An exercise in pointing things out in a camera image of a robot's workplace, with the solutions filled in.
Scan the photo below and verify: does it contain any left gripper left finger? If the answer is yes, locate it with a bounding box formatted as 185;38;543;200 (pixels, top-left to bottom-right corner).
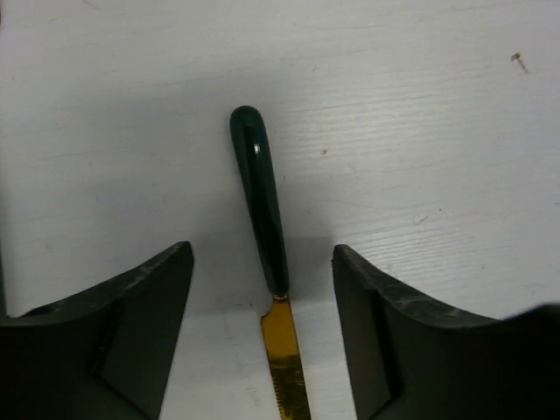
1;241;194;419

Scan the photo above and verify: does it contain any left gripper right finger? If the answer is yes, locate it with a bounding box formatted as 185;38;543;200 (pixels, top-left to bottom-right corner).
332;245;559;419

